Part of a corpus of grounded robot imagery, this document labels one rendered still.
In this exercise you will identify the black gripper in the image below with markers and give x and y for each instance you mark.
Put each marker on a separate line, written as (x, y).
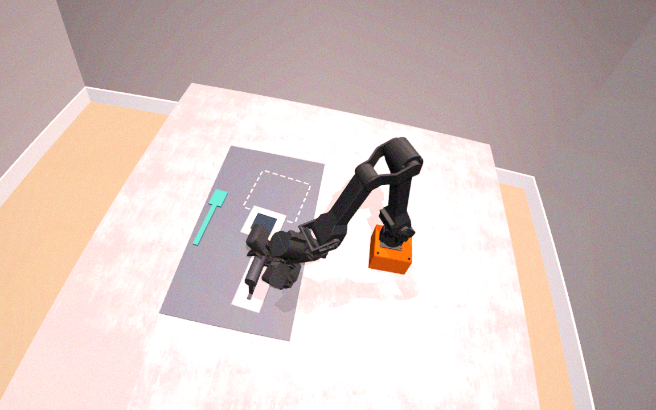
(258, 242)

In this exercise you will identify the teal flat trowel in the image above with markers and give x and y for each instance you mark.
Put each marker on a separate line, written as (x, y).
(217, 200)

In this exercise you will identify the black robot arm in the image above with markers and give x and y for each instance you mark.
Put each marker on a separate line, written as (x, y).
(404, 163)

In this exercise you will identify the cream square tile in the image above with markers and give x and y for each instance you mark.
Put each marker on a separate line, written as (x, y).
(272, 221)

